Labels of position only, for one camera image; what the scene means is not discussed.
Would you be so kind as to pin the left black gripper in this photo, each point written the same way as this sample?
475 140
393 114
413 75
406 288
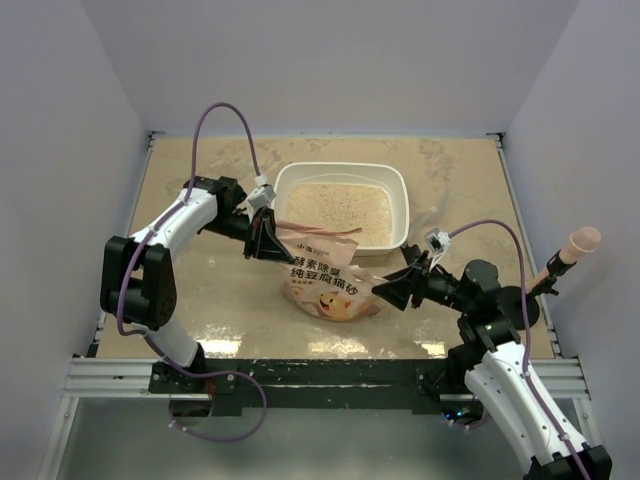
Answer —
262 239

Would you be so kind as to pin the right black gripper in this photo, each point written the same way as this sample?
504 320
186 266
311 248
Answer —
397 289

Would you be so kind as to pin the black bag clip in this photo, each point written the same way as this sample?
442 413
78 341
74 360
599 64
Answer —
418 261

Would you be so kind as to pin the orange cat litter bag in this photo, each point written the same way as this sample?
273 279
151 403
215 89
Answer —
323 281

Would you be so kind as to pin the white litter box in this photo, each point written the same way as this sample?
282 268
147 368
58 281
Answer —
340 196

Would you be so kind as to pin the beige litter scoop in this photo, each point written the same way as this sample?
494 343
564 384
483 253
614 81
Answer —
581 242

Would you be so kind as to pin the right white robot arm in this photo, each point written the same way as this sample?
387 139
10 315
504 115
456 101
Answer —
491 363

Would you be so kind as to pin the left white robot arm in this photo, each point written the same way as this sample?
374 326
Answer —
138 285

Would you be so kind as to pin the clear plastic tube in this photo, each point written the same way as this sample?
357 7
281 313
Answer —
431 216

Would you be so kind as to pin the black scoop stand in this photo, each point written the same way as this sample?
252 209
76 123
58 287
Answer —
511 306

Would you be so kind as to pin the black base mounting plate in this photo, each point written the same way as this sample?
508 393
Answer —
417 385

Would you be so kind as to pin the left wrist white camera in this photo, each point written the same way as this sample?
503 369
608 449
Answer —
262 195

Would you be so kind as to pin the wrist white camera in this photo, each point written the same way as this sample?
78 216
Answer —
262 195
438 243

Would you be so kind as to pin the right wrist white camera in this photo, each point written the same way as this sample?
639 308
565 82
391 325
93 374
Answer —
438 243

